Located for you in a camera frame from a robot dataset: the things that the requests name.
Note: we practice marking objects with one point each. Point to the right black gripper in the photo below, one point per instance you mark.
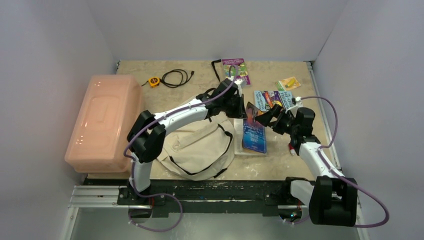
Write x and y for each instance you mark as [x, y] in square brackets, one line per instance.
[276, 118]

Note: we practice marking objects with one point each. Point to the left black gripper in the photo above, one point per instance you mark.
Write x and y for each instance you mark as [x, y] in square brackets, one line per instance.
[240, 112]

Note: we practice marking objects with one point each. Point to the Jane Eyre blue book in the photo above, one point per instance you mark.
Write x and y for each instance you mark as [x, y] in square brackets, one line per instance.
[250, 135]

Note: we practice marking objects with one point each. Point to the beige canvas backpack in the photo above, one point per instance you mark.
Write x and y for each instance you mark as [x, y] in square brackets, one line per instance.
[200, 150]

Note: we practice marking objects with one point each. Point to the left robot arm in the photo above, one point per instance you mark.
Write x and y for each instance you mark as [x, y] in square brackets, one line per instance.
[147, 135]

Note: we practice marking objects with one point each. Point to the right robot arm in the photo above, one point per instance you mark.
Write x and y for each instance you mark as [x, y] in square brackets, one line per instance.
[330, 200]

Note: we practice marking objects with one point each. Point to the light blue Treehouse book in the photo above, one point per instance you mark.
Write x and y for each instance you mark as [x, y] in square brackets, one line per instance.
[265, 100]

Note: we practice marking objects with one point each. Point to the purple Treehouse book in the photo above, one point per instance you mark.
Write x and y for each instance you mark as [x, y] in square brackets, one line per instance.
[229, 70]

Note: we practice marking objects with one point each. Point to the banana picture card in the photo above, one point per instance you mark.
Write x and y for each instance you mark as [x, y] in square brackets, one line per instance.
[287, 84]

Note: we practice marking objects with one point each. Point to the red marker pen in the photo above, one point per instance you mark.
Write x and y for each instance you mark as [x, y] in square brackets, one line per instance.
[291, 149]

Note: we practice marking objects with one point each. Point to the yellow tape measure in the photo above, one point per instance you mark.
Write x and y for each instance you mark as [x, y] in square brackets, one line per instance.
[154, 82]

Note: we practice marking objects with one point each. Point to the pink plastic storage box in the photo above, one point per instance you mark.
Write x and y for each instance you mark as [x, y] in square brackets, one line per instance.
[109, 109]

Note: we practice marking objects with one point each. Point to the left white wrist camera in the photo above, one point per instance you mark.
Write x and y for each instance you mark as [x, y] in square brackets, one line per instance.
[241, 82]

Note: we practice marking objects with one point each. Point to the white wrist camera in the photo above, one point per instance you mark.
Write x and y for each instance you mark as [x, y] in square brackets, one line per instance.
[296, 102]
[241, 82]

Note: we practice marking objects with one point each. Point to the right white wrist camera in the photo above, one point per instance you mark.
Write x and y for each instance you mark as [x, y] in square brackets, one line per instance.
[296, 102]

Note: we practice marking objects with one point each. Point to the black table front rail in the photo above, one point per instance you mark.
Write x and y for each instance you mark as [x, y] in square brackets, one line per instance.
[264, 197]

